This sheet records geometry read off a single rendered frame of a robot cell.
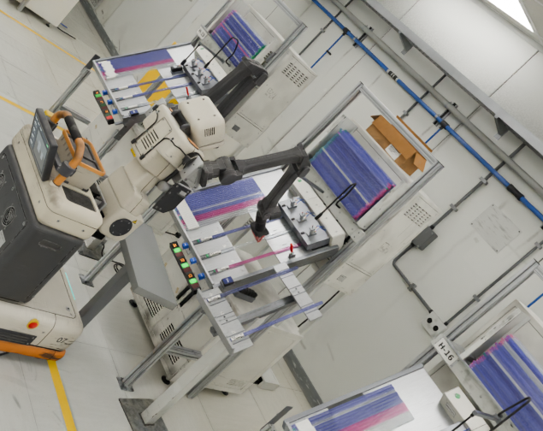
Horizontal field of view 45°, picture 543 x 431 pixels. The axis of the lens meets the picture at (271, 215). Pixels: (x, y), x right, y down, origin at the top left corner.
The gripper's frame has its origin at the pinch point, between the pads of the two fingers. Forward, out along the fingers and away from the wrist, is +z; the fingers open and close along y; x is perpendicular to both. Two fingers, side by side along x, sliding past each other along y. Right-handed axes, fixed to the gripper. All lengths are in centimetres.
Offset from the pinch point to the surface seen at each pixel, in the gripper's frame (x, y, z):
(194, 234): 28.8, 17.0, 2.0
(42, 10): 18, 449, 96
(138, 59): 3, 184, 0
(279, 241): -10.1, -4.7, 0.4
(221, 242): 18.2, 6.6, 1.6
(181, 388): 60, -46, 36
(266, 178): -26.1, 42.4, 0.0
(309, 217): -29.7, -0.2, -6.3
